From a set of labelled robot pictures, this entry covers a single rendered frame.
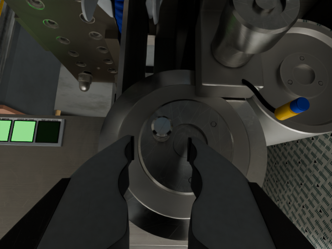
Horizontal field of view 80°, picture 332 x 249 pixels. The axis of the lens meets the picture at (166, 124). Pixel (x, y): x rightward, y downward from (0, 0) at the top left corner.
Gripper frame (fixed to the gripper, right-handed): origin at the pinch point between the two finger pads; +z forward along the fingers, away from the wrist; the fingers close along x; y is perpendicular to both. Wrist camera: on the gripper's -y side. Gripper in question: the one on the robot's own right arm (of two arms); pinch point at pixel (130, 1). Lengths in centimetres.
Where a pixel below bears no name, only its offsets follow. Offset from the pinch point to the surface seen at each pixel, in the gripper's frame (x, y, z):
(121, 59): -0.3, 7.6, -0.8
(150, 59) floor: -11, -109, 195
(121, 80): -0.1, 9.7, -0.8
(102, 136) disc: -1.3, 15.3, -1.3
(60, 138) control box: -21.1, 11.0, 31.3
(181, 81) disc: 5.6, 9.9, -1.3
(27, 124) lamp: -29.4, 7.9, 31.2
